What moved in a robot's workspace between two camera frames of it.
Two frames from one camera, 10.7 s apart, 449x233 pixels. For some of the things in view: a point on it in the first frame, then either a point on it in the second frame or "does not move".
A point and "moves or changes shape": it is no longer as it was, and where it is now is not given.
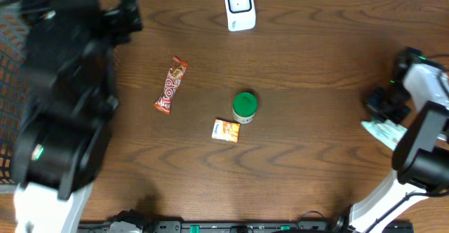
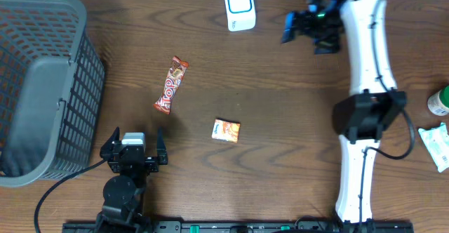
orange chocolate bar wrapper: x=177 y=72 does not move
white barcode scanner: x=240 y=6 does not move
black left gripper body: x=123 y=20 -> x=149 y=167
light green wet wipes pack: x=386 y=131 moves or changes shape
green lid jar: x=245 y=107 moves or changes shape
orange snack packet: x=226 y=130 does not move
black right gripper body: x=389 y=101 -> x=321 y=27
